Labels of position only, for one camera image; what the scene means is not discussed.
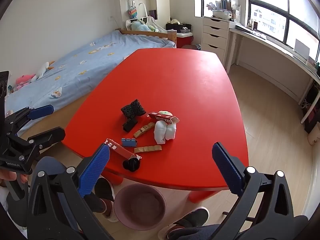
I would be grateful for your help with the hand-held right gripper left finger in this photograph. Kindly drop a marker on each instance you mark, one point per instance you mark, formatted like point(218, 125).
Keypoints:
point(93, 170)

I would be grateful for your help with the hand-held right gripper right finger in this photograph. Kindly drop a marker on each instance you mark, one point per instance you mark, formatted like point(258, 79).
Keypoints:
point(226, 170)

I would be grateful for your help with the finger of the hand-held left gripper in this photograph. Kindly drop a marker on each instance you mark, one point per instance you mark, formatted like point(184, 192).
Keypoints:
point(40, 112)
point(50, 135)

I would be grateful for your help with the long red carton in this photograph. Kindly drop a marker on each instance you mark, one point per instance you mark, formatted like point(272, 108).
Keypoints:
point(120, 150)

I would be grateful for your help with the small black plastic knob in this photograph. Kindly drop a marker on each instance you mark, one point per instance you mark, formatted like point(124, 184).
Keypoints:
point(131, 165)

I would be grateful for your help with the blue plastic comb piece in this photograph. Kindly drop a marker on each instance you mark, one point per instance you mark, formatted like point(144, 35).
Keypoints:
point(129, 143)

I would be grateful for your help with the black clip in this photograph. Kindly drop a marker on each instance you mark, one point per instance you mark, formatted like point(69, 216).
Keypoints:
point(128, 125)

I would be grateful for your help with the plain notched wooden block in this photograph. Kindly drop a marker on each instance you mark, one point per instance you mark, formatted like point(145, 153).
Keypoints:
point(147, 149)

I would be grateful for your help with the pink round bin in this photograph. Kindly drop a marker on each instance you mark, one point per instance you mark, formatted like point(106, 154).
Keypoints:
point(140, 205)

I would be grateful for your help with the wooden block with metal spring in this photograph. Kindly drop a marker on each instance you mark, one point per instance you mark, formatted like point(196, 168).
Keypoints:
point(143, 130)

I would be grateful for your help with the white socks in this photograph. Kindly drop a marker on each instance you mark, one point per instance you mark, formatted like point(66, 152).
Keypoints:
point(165, 132)

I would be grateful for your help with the black mesh bow-shaped object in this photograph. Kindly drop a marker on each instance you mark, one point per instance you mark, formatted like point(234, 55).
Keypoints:
point(132, 107)

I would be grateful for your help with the green and white yarn ball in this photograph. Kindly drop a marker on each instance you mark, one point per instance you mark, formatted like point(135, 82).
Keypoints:
point(166, 112)

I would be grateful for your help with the red carton with white label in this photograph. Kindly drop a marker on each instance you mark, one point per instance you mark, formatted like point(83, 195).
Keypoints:
point(160, 117)

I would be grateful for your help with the person's left hand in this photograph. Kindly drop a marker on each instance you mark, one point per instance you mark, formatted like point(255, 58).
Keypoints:
point(7, 175)

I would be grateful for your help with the grey slipper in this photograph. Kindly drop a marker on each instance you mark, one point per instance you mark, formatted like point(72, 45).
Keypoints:
point(105, 192)
point(192, 216)

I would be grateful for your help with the pink plush toy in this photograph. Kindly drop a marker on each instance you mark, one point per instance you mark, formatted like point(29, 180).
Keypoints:
point(23, 81)

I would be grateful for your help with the white goose plush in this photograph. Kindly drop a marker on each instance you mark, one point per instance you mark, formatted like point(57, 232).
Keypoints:
point(41, 71)

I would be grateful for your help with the bed with blue sheet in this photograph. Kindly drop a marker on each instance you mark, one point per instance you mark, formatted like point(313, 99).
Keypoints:
point(75, 65)

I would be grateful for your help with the person's right leg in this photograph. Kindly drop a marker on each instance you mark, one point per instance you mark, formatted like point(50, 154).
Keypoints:
point(200, 232)

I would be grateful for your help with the red table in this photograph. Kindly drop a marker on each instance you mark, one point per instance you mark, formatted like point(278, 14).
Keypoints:
point(170, 80)

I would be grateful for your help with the white drawer cabinet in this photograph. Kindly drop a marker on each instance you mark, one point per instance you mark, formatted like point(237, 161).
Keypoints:
point(215, 40)

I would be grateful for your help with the white desk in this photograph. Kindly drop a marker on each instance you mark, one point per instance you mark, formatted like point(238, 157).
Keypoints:
point(275, 47)

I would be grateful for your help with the green plush toy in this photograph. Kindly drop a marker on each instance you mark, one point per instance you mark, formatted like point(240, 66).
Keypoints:
point(141, 25)

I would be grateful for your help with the rainbow crochet bag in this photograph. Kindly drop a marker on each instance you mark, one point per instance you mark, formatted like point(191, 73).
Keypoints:
point(132, 13)

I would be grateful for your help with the red storage box white lid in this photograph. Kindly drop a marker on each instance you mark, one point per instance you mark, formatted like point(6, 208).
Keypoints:
point(184, 40)

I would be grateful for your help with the white shelf unit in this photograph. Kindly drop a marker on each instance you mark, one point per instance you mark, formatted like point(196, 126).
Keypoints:
point(122, 2)

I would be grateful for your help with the black box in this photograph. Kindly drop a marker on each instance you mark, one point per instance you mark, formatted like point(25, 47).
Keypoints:
point(180, 28)

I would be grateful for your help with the white printer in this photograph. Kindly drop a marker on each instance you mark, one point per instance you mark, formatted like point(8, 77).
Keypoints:
point(222, 14)

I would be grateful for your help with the cream hat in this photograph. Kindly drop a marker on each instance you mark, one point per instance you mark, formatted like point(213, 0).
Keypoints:
point(175, 22)

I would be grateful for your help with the window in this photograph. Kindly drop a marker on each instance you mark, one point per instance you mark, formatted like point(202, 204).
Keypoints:
point(270, 17)

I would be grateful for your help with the row of books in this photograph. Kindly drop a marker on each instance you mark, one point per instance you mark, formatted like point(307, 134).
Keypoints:
point(227, 3)

